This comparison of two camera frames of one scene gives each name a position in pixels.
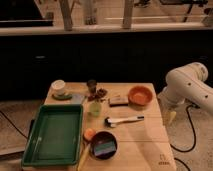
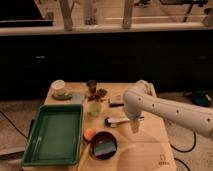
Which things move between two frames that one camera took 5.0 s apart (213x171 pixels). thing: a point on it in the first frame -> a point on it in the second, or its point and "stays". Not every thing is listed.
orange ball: x=88 y=133 stays
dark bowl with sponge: x=103 y=145 stays
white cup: x=58 y=86 stays
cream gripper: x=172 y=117 -> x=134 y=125
